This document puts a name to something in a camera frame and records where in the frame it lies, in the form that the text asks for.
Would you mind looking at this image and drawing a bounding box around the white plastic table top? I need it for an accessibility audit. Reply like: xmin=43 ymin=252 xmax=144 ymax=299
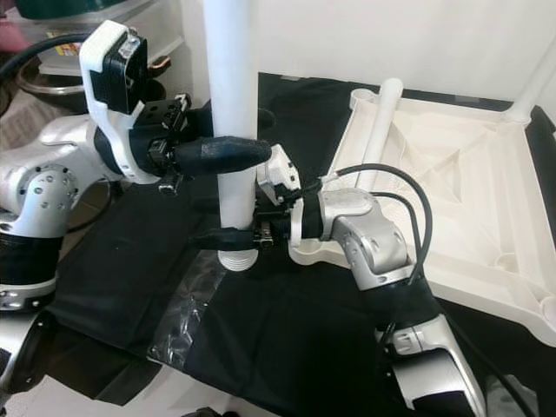
xmin=287 ymin=87 xmax=556 ymax=348

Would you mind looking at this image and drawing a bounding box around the pink plastic basin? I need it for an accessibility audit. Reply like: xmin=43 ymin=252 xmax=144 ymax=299
xmin=0 ymin=17 xmax=29 ymax=55

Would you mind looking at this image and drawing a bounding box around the pink cloth covered table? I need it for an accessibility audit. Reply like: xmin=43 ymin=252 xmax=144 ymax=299
xmin=0 ymin=87 xmax=57 ymax=149

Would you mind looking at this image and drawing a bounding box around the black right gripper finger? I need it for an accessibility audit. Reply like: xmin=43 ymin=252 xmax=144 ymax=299
xmin=191 ymin=228 xmax=261 ymax=253

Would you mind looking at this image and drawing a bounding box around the clear plastic storage box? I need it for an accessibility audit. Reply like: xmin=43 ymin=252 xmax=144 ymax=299
xmin=13 ymin=9 xmax=183 ymax=79

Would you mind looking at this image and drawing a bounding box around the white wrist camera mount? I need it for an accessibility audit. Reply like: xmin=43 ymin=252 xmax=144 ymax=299
xmin=256 ymin=143 xmax=305 ymax=244
xmin=78 ymin=20 xmax=150 ymax=185

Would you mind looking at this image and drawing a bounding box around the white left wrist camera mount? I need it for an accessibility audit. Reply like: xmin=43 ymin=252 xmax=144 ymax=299
xmin=78 ymin=20 xmax=150 ymax=185

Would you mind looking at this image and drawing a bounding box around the green round container lid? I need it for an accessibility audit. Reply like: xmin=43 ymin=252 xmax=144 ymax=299
xmin=13 ymin=0 xmax=131 ymax=20

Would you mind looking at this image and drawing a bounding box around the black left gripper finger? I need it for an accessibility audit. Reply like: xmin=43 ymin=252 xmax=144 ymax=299
xmin=172 ymin=136 xmax=273 ymax=177
xmin=182 ymin=103 xmax=216 ymax=140

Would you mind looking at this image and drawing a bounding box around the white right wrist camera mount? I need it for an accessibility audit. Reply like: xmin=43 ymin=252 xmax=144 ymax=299
xmin=256 ymin=143 xmax=305 ymax=244

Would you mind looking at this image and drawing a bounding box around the large black wok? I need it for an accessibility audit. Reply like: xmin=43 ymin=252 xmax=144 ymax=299
xmin=13 ymin=61 xmax=183 ymax=103

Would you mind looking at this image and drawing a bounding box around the white plastic table leg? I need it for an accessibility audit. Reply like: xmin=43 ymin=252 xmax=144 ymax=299
xmin=356 ymin=78 xmax=405 ymax=192
xmin=202 ymin=0 xmax=261 ymax=272
xmin=508 ymin=52 xmax=556 ymax=122

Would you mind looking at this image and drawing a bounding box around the black tablecloth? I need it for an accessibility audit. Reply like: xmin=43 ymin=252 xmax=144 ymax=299
xmin=43 ymin=71 xmax=556 ymax=417

